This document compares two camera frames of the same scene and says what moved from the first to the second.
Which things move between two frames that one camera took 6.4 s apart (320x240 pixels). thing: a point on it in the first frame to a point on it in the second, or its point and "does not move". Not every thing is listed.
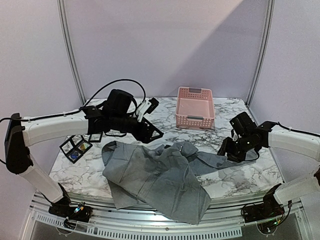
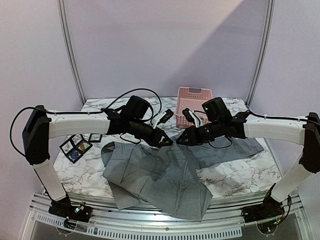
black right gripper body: x=232 y=149 to x=191 y=135
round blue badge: x=74 y=155 does not move
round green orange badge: x=84 y=146 does not move
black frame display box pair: x=74 y=147 does not move
